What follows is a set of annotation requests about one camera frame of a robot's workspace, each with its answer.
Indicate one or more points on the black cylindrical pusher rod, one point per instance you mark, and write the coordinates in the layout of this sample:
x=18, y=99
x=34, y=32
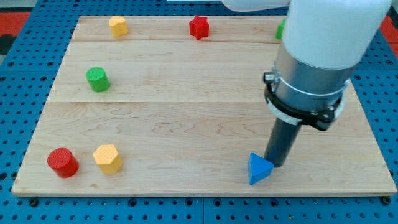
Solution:
x=280, y=142

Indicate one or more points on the blue triangular block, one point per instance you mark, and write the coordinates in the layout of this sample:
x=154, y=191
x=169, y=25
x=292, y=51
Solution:
x=258, y=168

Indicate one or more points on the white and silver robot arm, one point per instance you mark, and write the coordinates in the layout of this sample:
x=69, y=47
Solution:
x=322, y=42

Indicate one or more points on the green block behind arm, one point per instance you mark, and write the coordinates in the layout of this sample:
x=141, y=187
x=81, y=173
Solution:
x=280, y=29

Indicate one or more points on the yellow hexagon block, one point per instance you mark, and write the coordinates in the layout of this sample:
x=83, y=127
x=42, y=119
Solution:
x=108, y=159

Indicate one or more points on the red star block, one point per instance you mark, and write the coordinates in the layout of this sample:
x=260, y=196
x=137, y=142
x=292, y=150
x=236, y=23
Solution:
x=199, y=27

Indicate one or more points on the light wooden board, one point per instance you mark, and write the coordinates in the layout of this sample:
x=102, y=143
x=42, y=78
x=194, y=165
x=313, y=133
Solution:
x=184, y=115

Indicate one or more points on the green cylinder block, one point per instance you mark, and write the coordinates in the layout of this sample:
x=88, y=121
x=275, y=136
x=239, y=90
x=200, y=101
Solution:
x=97, y=79

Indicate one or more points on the yellow heart block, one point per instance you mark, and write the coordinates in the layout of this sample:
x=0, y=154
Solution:
x=118, y=26

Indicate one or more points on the red cylinder block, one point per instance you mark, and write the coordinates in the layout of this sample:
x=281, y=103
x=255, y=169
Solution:
x=63, y=162

